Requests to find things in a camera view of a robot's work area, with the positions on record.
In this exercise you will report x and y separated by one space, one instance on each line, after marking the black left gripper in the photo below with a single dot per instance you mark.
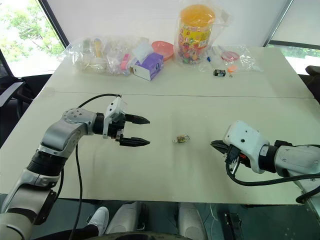
117 127

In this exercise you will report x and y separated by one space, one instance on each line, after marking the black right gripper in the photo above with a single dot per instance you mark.
236 156

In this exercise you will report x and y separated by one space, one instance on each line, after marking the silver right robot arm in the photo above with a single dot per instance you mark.
295 156

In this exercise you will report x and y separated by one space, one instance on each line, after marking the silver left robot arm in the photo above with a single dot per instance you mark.
53 135

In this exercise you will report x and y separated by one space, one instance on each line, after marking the small brass padlock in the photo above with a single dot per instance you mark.
182 138

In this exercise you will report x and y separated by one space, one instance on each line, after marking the purple and white tissue box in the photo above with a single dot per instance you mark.
148 66

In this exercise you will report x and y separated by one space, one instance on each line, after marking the small black box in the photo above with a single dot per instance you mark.
220 72

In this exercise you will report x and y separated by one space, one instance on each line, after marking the black block under table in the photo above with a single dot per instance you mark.
232 222

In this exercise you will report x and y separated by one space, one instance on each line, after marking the white rounded robot leg cover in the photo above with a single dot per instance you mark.
188 218
123 218

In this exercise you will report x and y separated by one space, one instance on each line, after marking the small orange toy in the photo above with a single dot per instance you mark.
232 68

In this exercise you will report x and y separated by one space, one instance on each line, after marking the clear plastic bag of toys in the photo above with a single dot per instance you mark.
100 57

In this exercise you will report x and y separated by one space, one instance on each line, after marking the pink plastic bowl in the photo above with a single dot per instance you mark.
163 50

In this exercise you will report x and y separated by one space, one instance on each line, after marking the white shoe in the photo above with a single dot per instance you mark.
100 218

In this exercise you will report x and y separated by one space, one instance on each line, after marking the dark chair back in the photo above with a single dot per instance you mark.
312 80

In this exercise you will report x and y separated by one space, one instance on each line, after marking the orange-lidded clear toy jar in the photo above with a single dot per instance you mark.
196 32

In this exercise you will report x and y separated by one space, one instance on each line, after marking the black office chair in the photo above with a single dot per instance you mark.
15 90

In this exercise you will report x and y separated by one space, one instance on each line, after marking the clear plastic bag around jar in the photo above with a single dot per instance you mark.
223 17

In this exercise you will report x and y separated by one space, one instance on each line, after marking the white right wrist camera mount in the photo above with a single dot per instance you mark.
243 137

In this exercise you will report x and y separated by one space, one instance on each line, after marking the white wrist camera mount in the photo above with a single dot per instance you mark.
243 137
113 106

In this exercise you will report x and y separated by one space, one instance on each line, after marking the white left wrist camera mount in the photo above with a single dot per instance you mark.
113 106

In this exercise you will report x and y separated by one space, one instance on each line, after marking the black window frame bar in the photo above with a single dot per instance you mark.
53 22

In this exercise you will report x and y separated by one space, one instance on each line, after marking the grey window frame bar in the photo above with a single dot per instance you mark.
278 22

